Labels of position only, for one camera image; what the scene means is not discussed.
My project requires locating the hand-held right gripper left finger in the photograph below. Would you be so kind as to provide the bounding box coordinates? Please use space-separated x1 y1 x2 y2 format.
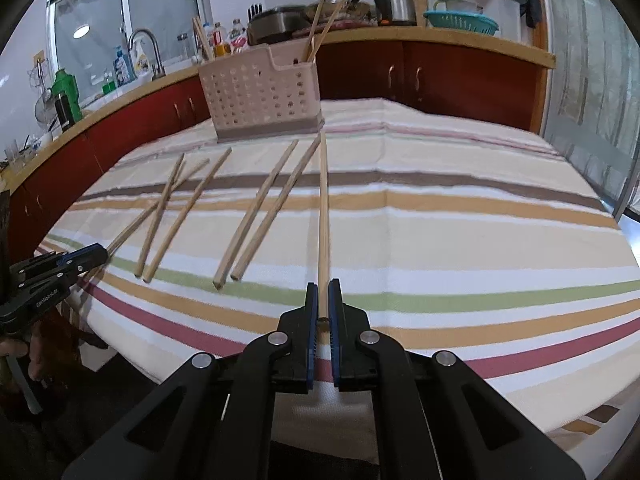
62 282 319 480

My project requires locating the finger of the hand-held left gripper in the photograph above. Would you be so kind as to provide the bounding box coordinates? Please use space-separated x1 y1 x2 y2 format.
10 242 110 282
16 269 86 297

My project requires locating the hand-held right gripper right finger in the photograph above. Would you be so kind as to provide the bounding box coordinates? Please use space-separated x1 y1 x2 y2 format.
327 280 586 480

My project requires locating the pink perforated utensil basket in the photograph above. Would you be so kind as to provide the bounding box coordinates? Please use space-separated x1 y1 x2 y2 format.
198 42 325 144

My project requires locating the person's left hand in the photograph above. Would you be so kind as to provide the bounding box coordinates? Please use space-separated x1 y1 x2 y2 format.
0 331 52 387

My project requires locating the black thermos bottle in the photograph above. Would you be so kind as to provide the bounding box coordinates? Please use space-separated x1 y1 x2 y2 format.
53 92 77 132

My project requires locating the metal mesh strainer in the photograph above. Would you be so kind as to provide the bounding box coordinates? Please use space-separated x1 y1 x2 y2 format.
33 92 56 127

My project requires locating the green thermos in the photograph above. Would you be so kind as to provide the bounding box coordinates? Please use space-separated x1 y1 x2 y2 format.
51 68 81 111

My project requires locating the striped tablecloth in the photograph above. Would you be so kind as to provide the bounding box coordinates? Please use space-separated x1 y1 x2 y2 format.
35 97 640 461

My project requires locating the blue dish soap bottle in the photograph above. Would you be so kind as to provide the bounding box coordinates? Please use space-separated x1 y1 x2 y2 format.
113 45 132 86

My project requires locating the steel kitchen faucet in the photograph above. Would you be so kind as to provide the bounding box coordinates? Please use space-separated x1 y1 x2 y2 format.
127 28 167 81

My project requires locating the white spray bottle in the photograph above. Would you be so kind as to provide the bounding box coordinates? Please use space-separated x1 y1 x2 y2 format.
130 39 154 79

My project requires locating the aluminium framed window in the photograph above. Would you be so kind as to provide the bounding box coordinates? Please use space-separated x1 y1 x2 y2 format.
46 0 212 107

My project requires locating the orange oil bottle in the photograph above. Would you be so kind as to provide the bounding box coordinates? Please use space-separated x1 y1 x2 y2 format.
212 22 232 59

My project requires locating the grey rice cooker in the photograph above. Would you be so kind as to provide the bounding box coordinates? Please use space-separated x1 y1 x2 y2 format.
248 5 310 46

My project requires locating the red induction cooker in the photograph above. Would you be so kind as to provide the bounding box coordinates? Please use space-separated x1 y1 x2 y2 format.
294 18 381 34

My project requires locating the steel wok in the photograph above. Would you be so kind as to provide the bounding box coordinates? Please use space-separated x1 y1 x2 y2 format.
304 0 374 24

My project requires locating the teal plastic colander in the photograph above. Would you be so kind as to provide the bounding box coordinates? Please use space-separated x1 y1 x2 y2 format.
423 9 501 37

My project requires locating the steel electric kettle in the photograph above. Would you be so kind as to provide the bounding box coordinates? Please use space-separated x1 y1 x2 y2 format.
372 0 418 26

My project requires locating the translucent white container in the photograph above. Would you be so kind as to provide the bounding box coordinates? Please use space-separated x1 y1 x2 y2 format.
492 0 521 36

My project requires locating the patterned curtain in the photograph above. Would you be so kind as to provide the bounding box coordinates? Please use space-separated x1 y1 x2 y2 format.
545 0 640 128

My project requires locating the wire skimmer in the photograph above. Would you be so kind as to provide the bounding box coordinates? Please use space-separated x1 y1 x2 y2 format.
27 64 49 92

